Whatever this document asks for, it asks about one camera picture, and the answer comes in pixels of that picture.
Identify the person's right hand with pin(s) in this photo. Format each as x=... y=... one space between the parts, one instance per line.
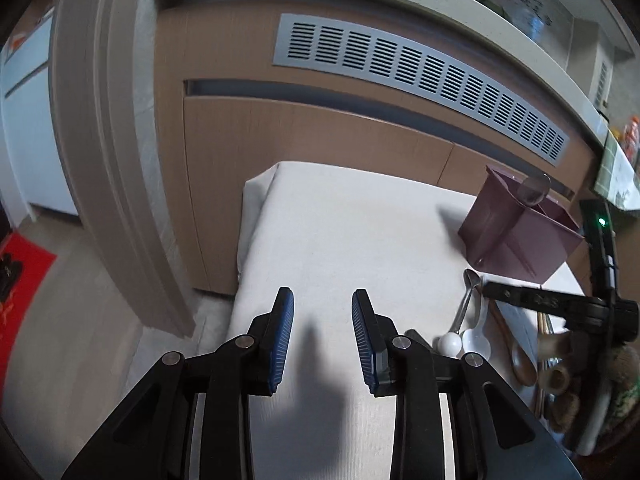
x=554 y=379

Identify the grey door frame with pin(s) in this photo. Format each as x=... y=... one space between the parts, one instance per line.
x=100 y=135

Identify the white ceramic spoon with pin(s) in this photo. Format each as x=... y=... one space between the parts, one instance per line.
x=447 y=345
x=476 y=342

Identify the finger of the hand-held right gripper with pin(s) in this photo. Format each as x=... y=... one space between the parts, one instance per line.
x=540 y=302

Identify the metal spoon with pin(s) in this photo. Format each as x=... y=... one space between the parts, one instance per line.
x=533 y=189
x=471 y=282

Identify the wooden spoon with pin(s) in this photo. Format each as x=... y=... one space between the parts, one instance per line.
x=523 y=366

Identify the white table cloth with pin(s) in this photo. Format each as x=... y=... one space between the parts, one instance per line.
x=340 y=240

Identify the grey vent grille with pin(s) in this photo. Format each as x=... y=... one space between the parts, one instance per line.
x=400 y=67

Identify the wooden cabinet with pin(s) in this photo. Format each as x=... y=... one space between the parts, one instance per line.
x=300 y=140

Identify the red floor mat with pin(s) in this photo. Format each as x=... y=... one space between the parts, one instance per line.
x=27 y=280

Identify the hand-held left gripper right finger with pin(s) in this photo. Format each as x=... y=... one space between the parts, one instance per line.
x=361 y=340

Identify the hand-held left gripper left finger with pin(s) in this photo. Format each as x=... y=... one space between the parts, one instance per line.
x=282 y=340

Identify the mauve plastic utensil holder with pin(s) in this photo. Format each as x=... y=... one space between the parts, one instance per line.
x=515 y=240

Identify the white refrigerator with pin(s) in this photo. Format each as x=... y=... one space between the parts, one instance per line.
x=30 y=125

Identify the white vented box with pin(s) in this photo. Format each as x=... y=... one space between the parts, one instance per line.
x=602 y=77

